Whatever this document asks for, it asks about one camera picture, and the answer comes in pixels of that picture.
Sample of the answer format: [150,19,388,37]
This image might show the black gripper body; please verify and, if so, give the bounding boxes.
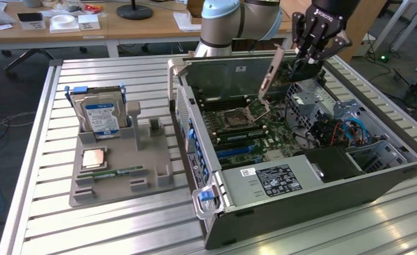
[303,0,359,53]

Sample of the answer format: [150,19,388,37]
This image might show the graphics card with metal bracket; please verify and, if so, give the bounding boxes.
[257,44,327,98]

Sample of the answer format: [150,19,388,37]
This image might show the white box with red dot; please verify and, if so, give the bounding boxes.
[359,33,379,58]

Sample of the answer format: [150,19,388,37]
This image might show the metal drive cage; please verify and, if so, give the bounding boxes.
[285,79,340,127]

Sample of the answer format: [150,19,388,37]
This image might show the brown cardboard box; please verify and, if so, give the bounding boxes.
[188,0,205,19]

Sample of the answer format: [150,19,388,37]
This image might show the metal socket cover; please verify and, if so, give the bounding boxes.
[247,97,272,123]

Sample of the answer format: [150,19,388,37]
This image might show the white paper stack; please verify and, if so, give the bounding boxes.
[173,11,205,33]

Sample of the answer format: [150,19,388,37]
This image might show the CPU socket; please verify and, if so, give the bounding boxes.
[223,108,255,131]

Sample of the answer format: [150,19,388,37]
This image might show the green motherboard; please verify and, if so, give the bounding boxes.
[193,89,309,171]

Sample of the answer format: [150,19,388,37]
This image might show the installed green RAM stick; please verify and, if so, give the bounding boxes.
[216,129,268,143]

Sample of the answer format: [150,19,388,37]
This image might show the silver disk bay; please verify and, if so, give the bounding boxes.
[331,99,411,175]

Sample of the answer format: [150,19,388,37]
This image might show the wooden desk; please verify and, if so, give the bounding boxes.
[0,0,303,58]

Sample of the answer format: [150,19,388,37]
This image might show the black lamp base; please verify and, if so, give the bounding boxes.
[116,0,156,21]

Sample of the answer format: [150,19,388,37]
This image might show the blue expansion slot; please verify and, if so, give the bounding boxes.
[216,143,261,159]

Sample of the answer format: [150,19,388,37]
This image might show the white labelled box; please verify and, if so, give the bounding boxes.
[78,14,102,31]

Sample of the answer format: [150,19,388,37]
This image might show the silver disk in blue carrier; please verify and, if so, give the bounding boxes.
[63,83,129,132]

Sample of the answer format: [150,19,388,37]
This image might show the grey power supply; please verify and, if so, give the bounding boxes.
[220,155,327,208]

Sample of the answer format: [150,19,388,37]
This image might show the hard disk with blue label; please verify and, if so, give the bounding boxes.
[82,96,121,137]

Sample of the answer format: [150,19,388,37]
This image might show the white tape roll box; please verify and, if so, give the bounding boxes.
[49,14,82,35]

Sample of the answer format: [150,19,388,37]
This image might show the open grey PC case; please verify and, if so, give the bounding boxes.
[168,50,417,250]

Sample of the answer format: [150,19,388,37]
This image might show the blue case latch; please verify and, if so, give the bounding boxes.
[198,191,214,205]

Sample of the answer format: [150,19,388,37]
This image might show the grey parts rack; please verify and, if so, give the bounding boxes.
[69,100,177,208]

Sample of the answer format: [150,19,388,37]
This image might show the copper coloured CPU chip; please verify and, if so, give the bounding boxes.
[81,149,109,169]

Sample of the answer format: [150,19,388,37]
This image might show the black topped white box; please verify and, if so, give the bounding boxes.
[17,12,49,31]

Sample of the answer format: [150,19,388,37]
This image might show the loose green RAM stick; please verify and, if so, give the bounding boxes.
[77,165,145,180]

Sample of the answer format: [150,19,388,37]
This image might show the black desk leg base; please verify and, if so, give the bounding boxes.
[3,48,89,79]

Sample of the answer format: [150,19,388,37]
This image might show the white desk frame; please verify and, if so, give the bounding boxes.
[370,0,417,74]

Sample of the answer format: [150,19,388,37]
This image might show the blue wire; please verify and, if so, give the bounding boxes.
[342,116,372,147]

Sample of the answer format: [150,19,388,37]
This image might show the red wire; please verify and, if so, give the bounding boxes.
[328,120,339,146]

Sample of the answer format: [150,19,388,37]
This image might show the grey floor cable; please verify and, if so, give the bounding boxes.
[0,110,37,128]

